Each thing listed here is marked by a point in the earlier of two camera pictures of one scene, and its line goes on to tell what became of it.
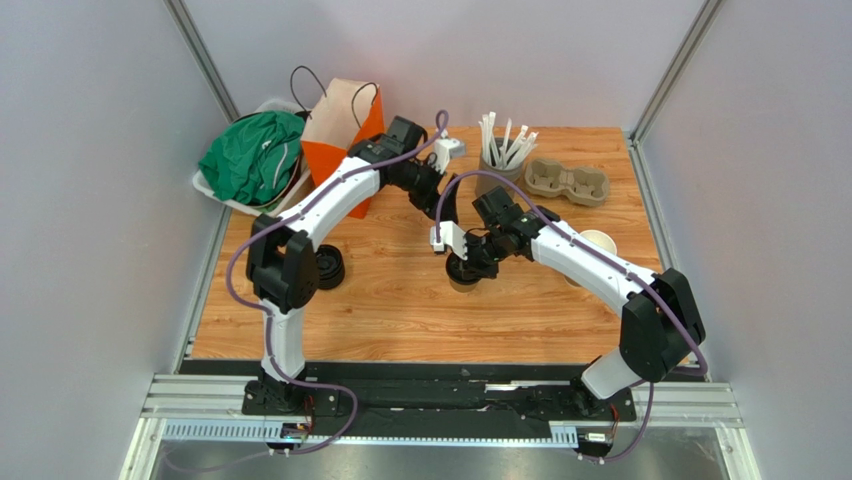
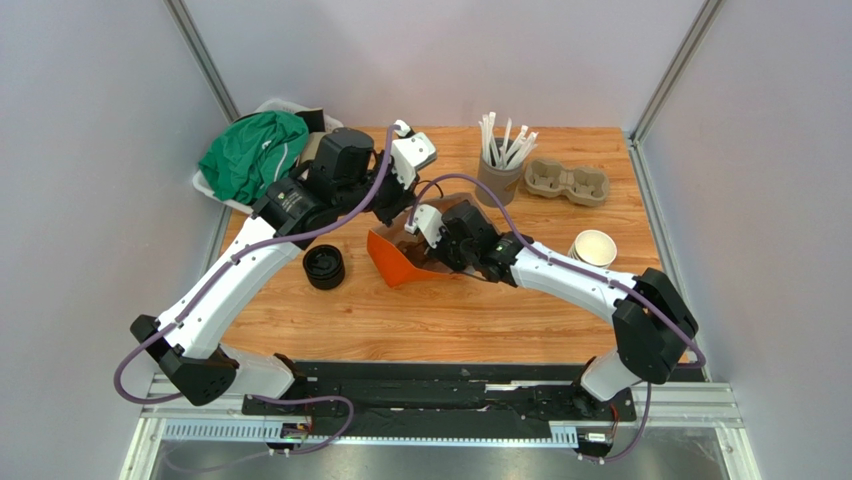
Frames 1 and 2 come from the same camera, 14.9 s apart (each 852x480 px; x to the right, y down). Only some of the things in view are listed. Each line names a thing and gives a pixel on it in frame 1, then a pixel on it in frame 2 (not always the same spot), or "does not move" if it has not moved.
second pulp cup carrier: (551, 178) does not move
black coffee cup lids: (330, 267) does not move
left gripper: (429, 201) to (403, 199)
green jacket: (254, 158) does not move
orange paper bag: (345, 113) to (398, 256)
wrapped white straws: (510, 153) does not move
